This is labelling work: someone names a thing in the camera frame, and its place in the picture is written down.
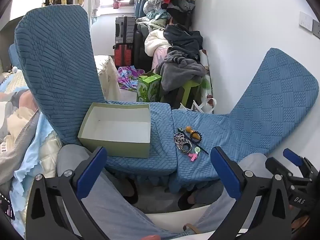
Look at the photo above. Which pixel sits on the black hair stick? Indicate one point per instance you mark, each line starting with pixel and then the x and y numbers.
pixel 202 150

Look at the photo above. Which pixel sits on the green plastic stool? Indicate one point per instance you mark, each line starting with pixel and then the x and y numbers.
pixel 190 92

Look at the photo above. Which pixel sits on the dark blue jacket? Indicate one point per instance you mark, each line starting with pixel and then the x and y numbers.
pixel 185 38

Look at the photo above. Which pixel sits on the green printed carton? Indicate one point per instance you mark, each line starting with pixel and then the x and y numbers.
pixel 147 90

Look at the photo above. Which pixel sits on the pink garment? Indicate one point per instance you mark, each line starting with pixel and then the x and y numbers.
pixel 160 56

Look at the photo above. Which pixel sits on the white carrier bag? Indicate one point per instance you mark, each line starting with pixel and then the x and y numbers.
pixel 202 106

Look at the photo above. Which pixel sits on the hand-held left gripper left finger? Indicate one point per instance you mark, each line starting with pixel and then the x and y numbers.
pixel 91 171

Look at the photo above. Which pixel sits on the white puffy jacket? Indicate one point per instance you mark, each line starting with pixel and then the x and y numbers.
pixel 155 41

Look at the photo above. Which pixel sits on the black suitcase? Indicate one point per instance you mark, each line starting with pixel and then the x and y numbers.
pixel 140 50

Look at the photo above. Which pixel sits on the green cardboard box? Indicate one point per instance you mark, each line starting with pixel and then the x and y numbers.
pixel 117 130

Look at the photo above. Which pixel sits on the fruit printed bag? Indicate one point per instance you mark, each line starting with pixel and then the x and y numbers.
pixel 207 80

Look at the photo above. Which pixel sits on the orange hairpin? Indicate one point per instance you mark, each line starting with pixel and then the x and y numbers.
pixel 188 130

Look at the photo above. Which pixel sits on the green hair clip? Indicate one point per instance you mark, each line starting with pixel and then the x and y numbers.
pixel 197 150

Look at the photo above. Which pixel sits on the colourful printed cloth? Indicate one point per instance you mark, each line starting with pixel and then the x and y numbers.
pixel 128 76

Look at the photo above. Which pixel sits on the pile of clothes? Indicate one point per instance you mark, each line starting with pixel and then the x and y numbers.
pixel 155 15

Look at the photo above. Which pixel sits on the blue covered chair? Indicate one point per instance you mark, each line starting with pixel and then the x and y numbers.
pixel 262 110
pixel 57 60

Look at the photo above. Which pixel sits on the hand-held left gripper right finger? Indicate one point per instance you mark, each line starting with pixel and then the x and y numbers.
pixel 226 171

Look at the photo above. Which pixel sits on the grey fleece garment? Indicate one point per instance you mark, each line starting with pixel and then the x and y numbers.
pixel 182 72

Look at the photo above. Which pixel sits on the silver suitcase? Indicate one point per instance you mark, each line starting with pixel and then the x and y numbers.
pixel 125 30

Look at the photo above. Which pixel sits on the white lace tablecloth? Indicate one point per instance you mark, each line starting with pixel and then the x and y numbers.
pixel 107 77

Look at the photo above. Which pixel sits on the black slipper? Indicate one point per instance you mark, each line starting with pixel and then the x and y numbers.
pixel 186 200
pixel 130 188

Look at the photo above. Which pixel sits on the person's right hand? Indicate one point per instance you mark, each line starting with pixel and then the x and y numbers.
pixel 303 223

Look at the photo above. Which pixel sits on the pink hair clip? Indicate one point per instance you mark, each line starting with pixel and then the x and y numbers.
pixel 193 157

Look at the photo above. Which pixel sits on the white wall sockets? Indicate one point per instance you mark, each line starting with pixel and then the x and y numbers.
pixel 308 25

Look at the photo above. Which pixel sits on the pastel bedding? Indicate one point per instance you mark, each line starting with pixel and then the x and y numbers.
pixel 22 135

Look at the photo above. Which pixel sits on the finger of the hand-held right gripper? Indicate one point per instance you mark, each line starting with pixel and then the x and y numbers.
pixel 293 156
pixel 277 167

